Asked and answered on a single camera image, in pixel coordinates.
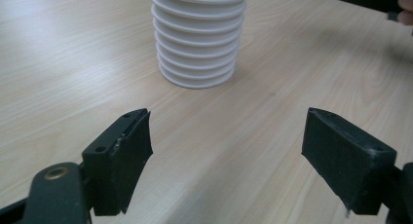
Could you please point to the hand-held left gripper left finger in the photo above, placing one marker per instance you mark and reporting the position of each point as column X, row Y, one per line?
column 110, row 172

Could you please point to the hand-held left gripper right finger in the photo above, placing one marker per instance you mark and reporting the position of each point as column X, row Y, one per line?
column 347, row 165

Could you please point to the stack of white paper cups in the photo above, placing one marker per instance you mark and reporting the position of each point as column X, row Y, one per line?
column 198, row 39

